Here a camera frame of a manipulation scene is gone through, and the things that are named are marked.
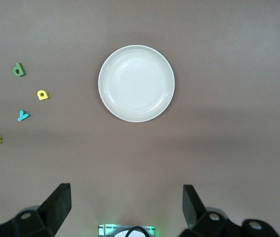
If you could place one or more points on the brown table cover sheet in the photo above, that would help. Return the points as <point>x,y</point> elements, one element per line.
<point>228,148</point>

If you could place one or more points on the yellow letter d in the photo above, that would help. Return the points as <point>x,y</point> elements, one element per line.
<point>45,96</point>

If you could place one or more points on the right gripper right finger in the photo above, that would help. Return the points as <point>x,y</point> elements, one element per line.
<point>211,224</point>

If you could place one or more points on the teal letter y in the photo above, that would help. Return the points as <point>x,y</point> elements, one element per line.
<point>23,116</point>

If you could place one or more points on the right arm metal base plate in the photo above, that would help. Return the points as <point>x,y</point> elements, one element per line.
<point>103,230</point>

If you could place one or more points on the green letter d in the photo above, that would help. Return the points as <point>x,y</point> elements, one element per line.
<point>20,66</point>

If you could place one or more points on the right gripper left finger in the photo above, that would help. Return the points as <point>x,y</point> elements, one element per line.
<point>31,222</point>

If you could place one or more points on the beige brown plate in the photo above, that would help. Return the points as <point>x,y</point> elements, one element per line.
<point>136,84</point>

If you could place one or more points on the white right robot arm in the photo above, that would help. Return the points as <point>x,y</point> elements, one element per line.
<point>140,234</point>

